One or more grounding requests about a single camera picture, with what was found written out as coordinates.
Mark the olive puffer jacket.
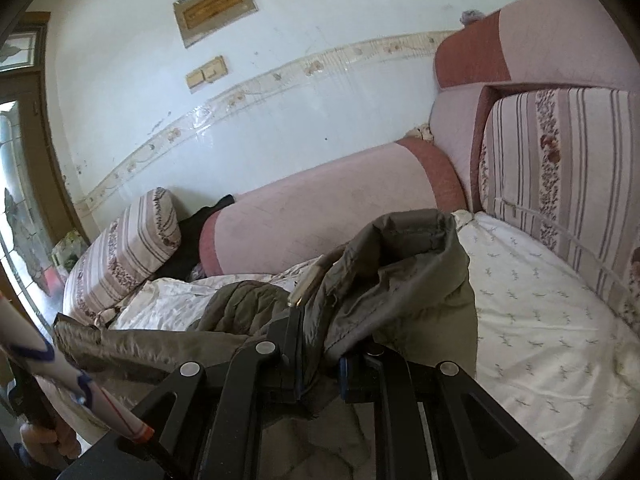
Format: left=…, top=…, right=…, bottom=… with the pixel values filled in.
left=52, top=207, right=478, bottom=418

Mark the person's left hand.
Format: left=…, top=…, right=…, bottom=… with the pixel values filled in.
left=19, top=417, right=81, bottom=466

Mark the small striped floral cushion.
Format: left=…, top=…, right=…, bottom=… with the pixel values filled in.
left=62, top=187, right=182, bottom=328

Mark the dark cloth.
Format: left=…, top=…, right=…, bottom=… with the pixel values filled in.
left=159, top=193, right=236, bottom=282

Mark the beige fabric scrap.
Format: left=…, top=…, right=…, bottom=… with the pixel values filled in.
left=406, top=122, right=435, bottom=145

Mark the long pink sofa bolster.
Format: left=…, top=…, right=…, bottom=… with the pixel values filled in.
left=198, top=139, right=469, bottom=277

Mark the white patterned bed sheet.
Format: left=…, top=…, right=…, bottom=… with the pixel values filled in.
left=37, top=210, right=636, bottom=480

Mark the beige wall switch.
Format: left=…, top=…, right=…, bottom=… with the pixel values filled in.
left=185, top=55, right=231, bottom=91

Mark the framed wall plaque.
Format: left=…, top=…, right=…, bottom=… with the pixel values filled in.
left=172, top=0, right=261, bottom=49

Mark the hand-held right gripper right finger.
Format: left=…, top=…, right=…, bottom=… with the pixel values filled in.
left=337, top=342, right=576, bottom=480

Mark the white tube with orange band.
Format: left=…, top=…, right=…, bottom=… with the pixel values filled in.
left=0, top=295, right=155, bottom=445

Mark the large striped floral cushion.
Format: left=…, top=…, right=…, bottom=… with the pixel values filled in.
left=477, top=86, right=640, bottom=343

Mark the colourful bag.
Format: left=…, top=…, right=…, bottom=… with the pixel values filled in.
left=50, top=230, right=91, bottom=297

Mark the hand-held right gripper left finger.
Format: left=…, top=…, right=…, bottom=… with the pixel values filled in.
left=132, top=305, right=308, bottom=480

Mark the floral wall border strip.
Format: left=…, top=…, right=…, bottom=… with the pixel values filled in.
left=75, top=30, right=463, bottom=221

